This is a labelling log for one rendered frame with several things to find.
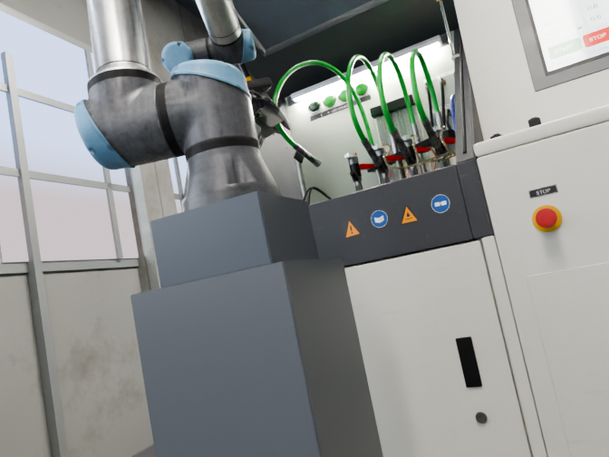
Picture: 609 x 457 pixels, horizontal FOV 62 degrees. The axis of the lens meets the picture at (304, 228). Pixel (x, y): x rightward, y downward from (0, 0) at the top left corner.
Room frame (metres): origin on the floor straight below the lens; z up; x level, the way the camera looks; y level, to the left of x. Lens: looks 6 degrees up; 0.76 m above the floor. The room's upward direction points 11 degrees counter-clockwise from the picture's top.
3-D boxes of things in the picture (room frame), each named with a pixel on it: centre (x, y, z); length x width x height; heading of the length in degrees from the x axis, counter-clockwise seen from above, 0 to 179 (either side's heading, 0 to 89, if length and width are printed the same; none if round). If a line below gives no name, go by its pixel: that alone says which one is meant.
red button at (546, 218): (0.95, -0.45, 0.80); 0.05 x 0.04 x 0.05; 63
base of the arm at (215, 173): (0.77, 0.10, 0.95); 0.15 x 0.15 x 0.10
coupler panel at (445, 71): (1.53, -0.51, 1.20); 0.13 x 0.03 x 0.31; 63
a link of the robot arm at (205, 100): (0.77, 0.11, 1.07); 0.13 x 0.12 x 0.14; 87
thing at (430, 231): (1.19, -0.06, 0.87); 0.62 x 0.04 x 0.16; 63
